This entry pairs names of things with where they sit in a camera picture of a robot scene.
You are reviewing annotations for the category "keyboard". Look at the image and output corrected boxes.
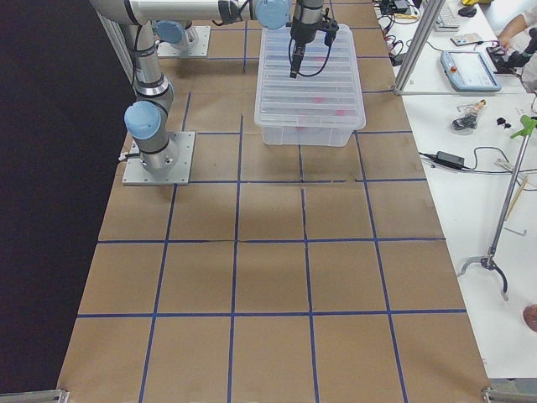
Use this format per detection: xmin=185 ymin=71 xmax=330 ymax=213
xmin=434 ymin=3 xmax=461 ymax=32

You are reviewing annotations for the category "smartphone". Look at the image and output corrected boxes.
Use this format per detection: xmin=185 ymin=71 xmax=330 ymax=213
xmin=450 ymin=33 xmax=482 ymax=46

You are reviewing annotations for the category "reacher grabber tool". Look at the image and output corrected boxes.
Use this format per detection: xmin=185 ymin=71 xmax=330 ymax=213
xmin=457 ymin=115 xmax=536 ymax=301

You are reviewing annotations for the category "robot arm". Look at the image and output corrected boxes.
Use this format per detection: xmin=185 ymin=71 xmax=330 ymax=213
xmin=294 ymin=0 xmax=324 ymax=24
xmin=91 ymin=1 xmax=337 ymax=171

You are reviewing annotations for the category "person at desk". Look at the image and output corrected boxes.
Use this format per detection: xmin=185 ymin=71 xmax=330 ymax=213
xmin=498 ymin=6 xmax=536 ymax=92

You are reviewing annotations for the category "aluminium frame post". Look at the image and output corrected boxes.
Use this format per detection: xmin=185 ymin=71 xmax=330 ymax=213
xmin=394 ymin=0 xmax=445 ymax=95

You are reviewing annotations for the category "clear plastic box lid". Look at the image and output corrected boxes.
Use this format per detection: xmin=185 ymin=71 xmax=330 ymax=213
xmin=254 ymin=23 xmax=367 ymax=127

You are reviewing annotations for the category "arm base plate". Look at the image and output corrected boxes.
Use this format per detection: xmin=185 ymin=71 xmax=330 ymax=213
xmin=123 ymin=132 xmax=196 ymax=186
xmin=154 ymin=20 xmax=211 ymax=59

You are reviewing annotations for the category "black power adapter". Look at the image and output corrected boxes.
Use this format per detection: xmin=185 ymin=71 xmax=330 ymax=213
xmin=435 ymin=151 xmax=465 ymax=170

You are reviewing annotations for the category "teach pendant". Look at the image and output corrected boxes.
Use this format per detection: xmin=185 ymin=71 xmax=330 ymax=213
xmin=440 ymin=50 xmax=502 ymax=92

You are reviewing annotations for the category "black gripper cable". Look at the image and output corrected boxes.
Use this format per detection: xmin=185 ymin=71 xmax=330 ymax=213
xmin=298 ymin=8 xmax=340 ymax=78

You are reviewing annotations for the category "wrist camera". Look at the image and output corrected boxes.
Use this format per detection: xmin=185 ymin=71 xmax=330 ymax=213
xmin=323 ymin=19 xmax=339 ymax=47

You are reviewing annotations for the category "plastic bag with parts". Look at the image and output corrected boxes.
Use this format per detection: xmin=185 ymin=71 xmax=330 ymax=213
xmin=451 ymin=99 xmax=487 ymax=132

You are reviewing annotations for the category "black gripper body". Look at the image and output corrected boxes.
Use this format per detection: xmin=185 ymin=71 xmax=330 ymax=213
xmin=290 ymin=16 xmax=325 ymax=44

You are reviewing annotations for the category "clear plastic storage box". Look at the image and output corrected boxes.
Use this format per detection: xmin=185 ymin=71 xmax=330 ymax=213
xmin=254 ymin=23 xmax=367 ymax=148

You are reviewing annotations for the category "allen key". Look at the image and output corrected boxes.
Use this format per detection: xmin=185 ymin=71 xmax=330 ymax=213
xmin=504 ymin=227 xmax=527 ymax=237

